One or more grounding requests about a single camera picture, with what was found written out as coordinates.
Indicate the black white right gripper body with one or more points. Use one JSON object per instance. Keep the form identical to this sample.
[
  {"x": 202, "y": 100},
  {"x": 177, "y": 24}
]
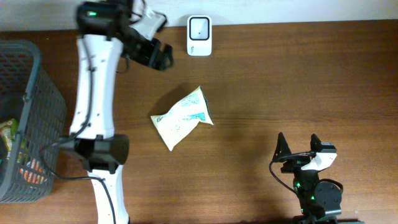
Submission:
[{"x": 294, "y": 165}]

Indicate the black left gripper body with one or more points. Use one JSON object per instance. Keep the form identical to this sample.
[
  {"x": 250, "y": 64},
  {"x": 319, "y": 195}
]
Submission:
[{"x": 141, "y": 48}]

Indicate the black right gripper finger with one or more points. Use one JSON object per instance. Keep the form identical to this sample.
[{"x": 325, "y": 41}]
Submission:
[
  {"x": 315, "y": 143},
  {"x": 282, "y": 150}
]

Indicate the cream snack bag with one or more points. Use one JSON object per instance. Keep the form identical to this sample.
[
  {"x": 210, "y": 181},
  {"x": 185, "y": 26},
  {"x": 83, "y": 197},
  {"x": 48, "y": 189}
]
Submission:
[{"x": 182, "y": 118}]

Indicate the green tea carton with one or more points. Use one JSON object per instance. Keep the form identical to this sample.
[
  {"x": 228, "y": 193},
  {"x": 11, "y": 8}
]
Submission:
[{"x": 9, "y": 129}]

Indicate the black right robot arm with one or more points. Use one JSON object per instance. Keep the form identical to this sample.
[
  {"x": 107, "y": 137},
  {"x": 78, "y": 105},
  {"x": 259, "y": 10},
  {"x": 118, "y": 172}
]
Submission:
[{"x": 319, "y": 199}]

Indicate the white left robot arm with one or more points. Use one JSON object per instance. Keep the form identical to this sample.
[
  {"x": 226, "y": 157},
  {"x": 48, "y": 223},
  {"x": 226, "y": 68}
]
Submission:
[{"x": 108, "y": 31}]

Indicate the white barcode scanner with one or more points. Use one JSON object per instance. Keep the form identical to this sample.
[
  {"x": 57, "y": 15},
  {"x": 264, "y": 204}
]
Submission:
[{"x": 199, "y": 36}]

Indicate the grey plastic basket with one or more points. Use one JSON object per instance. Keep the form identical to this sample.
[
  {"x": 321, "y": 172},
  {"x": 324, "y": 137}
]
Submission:
[{"x": 29, "y": 96}]

